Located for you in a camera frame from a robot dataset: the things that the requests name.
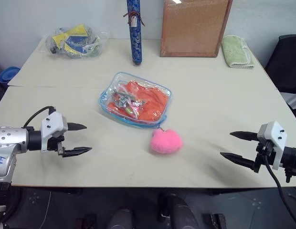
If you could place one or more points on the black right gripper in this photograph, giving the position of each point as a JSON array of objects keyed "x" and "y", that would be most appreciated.
[{"x": 263, "y": 152}]

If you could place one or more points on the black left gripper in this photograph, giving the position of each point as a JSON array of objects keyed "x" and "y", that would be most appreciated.
[{"x": 52, "y": 143}]

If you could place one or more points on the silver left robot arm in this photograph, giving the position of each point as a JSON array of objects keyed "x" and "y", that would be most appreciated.
[{"x": 9, "y": 140}]

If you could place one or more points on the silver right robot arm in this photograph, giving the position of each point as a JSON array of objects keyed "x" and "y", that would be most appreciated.
[{"x": 292, "y": 155}]

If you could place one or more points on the clear pouch with orange contents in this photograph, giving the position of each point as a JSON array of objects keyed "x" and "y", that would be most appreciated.
[{"x": 107, "y": 100}]

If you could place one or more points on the clear bag of yellow-blue items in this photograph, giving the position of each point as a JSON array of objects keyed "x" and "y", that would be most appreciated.
[{"x": 74, "y": 43}]

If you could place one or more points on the small colourful crinkled packet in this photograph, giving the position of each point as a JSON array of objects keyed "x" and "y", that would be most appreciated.
[{"x": 124, "y": 99}]

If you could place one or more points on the pink plush heart pendant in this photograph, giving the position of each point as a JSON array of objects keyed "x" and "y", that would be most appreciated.
[{"x": 165, "y": 143}]

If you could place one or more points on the blue plastic basin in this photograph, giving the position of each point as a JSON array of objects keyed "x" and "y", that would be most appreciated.
[{"x": 7, "y": 75}]

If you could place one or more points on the black chair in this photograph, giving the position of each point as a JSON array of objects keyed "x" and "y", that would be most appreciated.
[{"x": 286, "y": 64}]

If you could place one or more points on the folded green towel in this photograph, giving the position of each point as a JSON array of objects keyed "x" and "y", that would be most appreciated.
[{"x": 236, "y": 51}]

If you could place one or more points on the blue patterned scroll tube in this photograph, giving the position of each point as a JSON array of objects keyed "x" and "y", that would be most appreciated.
[{"x": 136, "y": 35}]

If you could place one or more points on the wood-framed cork board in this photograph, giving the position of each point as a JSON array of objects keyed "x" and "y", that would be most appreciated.
[{"x": 192, "y": 26}]

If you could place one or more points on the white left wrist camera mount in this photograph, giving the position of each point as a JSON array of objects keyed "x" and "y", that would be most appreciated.
[{"x": 53, "y": 121}]

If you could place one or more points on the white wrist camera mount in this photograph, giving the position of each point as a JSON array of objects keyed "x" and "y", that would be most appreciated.
[
  {"x": 53, "y": 121},
  {"x": 274, "y": 133}
]

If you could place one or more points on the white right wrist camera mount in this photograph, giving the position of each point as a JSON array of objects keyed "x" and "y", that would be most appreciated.
[{"x": 274, "y": 133}]

